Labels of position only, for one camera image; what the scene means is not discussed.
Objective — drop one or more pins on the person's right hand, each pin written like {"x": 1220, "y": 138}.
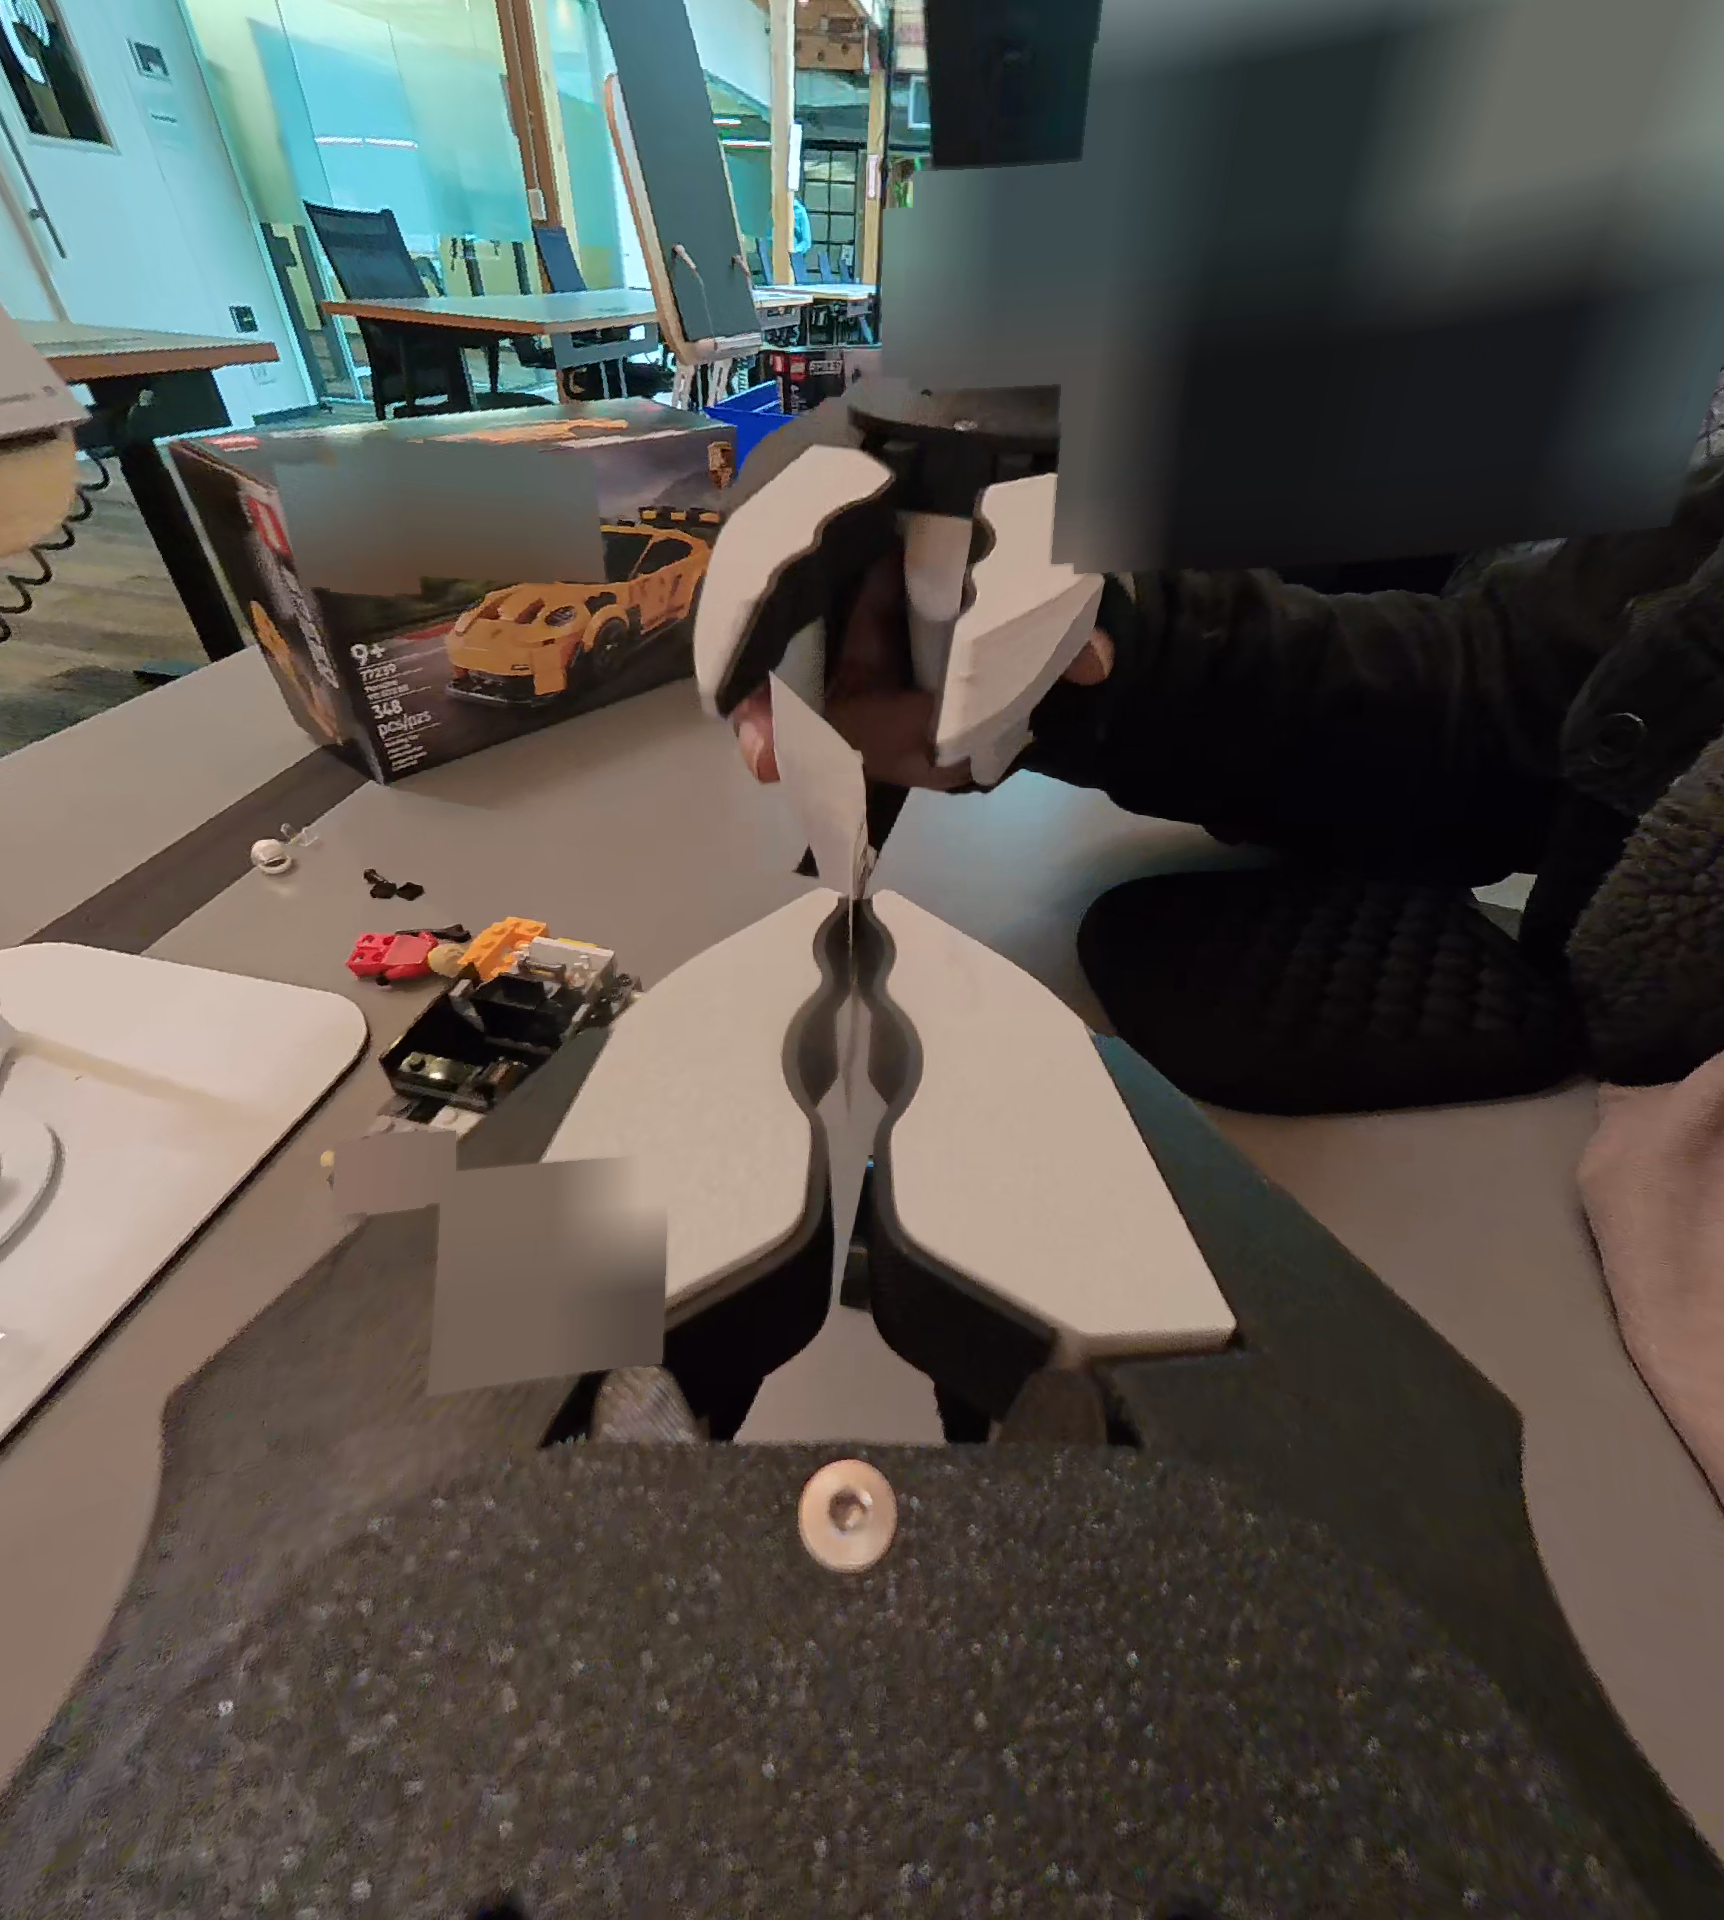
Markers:
{"x": 878, "y": 675}

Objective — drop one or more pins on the black leaning board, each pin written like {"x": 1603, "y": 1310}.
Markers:
{"x": 682, "y": 166}

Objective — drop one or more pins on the long wooden background table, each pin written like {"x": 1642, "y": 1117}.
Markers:
{"x": 533, "y": 311}

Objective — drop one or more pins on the pinkish grey shirt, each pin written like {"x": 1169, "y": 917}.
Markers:
{"x": 1716, "y": 1274}

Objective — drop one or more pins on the white stand base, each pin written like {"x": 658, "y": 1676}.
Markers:
{"x": 172, "y": 1081}

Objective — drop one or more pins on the blue storage bin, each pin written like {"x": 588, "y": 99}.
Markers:
{"x": 745, "y": 423}

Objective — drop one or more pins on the black office chair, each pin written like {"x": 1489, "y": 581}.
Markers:
{"x": 375, "y": 286}

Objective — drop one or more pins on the black fleece jacket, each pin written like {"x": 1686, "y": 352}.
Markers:
{"x": 1702, "y": 828}

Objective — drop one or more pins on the wooden side desk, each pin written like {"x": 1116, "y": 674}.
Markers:
{"x": 140, "y": 360}

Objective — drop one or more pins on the black brick car chassis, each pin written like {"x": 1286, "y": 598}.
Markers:
{"x": 503, "y": 1019}

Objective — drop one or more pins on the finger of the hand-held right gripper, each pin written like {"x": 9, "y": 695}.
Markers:
{"x": 773, "y": 524}
{"x": 1019, "y": 646}

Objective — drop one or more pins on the white round brick piece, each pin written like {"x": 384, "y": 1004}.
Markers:
{"x": 269, "y": 856}

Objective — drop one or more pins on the grey desk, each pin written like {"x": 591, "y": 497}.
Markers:
{"x": 578, "y": 840}

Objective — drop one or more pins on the small black connector piece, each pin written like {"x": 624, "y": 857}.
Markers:
{"x": 389, "y": 885}

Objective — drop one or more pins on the red toy set box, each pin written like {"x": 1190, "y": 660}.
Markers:
{"x": 802, "y": 378}

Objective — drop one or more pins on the toy car set box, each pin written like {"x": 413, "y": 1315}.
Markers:
{"x": 503, "y": 663}

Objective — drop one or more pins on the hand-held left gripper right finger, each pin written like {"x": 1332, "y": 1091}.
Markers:
{"x": 1012, "y": 1172}

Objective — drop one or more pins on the red brick piece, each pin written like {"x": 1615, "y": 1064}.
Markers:
{"x": 389, "y": 954}

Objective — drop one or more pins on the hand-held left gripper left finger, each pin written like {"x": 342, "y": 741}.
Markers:
{"x": 713, "y": 1081}

